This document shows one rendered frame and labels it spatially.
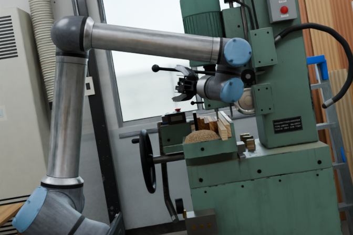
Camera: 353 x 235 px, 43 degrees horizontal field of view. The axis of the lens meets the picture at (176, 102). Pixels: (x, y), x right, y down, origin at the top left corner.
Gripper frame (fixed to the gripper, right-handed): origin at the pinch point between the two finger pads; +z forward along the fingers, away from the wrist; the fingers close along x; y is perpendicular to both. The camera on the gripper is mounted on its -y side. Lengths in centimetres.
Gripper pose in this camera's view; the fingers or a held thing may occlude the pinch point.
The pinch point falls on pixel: (176, 83)
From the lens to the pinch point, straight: 187.5
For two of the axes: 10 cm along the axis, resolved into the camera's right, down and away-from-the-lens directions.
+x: -1.0, 9.9, 0.7
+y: -7.8, -0.4, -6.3
